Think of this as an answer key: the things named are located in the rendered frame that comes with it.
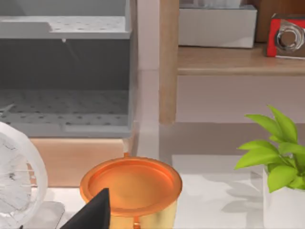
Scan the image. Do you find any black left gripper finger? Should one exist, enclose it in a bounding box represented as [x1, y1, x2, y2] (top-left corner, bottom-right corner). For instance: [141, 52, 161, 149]
[60, 187, 111, 229]

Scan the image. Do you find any orange-lidded gold can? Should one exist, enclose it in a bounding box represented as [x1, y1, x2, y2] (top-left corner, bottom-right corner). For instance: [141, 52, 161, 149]
[80, 152, 183, 229]

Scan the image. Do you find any white round fan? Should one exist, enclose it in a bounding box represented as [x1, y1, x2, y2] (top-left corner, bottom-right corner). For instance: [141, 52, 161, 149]
[0, 121, 66, 229]

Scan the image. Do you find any grey pierced drawer inside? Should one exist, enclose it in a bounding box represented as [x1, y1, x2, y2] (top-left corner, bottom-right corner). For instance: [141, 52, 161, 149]
[0, 0, 133, 139]

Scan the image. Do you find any green plant in white pot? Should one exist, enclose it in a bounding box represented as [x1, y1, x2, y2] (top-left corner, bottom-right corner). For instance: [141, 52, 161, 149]
[234, 104, 305, 229]

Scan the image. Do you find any wooden open shelf unit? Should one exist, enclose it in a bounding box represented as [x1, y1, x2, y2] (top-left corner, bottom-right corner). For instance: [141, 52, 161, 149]
[158, 0, 305, 125]

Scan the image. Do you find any white box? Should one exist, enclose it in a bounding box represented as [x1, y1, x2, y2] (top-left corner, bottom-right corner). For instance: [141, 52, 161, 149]
[178, 4, 258, 49]

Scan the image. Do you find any red box with metal ring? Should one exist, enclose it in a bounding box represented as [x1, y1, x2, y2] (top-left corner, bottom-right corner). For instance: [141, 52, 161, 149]
[266, 13, 305, 60]

